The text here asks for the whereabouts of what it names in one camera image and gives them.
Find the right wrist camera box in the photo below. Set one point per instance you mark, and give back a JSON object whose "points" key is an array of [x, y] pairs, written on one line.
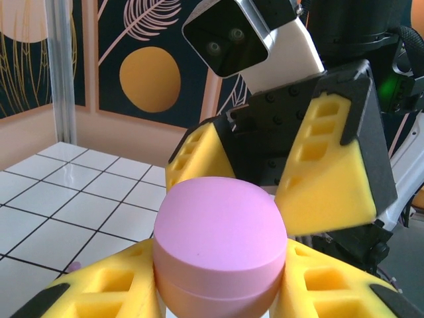
{"points": [[228, 43]]}

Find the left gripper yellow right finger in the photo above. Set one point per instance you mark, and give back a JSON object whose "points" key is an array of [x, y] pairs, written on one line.
{"points": [[331, 291]]}

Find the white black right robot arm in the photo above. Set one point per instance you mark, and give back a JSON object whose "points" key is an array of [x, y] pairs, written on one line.
{"points": [[410, 165]]}

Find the aluminium corner post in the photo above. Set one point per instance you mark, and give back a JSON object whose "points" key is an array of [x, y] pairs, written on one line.
{"points": [[61, 66]]}

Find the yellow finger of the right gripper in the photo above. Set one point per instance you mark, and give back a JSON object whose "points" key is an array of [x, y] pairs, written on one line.
{"points": [[331, 198], [205, 159]]}

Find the pink round earbud case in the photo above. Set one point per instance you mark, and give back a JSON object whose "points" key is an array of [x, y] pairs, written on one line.
{"points": [[218, 232]]}

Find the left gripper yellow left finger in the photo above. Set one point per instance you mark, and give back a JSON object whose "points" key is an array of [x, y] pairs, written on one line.
{"points": [[99, 288]]}

